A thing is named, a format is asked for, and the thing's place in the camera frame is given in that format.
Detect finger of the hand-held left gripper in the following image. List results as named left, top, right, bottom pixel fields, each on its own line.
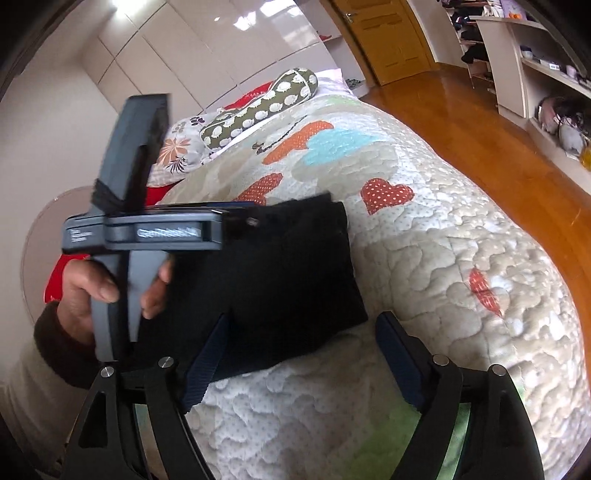
left=222, top=202, right=260, bottom=241

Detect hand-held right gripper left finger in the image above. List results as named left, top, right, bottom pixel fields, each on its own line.
left=62, top=314, right=232, bottom=480

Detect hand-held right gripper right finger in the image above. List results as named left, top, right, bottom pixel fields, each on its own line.
left=375, top=311, right=546, bottom=480

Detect black pants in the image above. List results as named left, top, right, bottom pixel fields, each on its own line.
left=124, top=193, right=369, bottom=384

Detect person's left forearm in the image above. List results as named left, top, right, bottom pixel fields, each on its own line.
left=0, top=302, right=121, bottom=480

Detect person's left hand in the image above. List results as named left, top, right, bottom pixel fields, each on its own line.
left=56, top=257, right=175, bottom=347

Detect round white headboard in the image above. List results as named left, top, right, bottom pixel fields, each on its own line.
left=21, top=185, right=107, bottom=324

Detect white floral pillow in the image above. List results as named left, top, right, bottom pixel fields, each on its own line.
left=148, top=106, right=232, bottom=185

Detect patchwork quilted bedspread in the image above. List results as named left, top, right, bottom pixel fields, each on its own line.
left=152, top=92, right=587, bottom=480

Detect olive patterned bolster pillow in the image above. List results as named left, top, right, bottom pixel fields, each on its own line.
left=199, top=68, right=319, bottom=152

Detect pale pink fleece blanket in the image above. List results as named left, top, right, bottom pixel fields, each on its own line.
left=316, top=69, right=358, bottom=97

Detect glossy white wardrobe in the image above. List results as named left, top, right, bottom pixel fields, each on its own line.
left=83, top=0, right=345, bottom=116

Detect wooden door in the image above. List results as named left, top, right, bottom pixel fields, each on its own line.
left=330, top=0, right=437, bottom=86

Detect grey pink bag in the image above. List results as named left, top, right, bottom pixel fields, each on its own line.
left=536, top=95, right=589, bottom=158

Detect white shelf unit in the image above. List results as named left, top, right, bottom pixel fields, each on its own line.
left=443, top=0, right=591, bottom=185

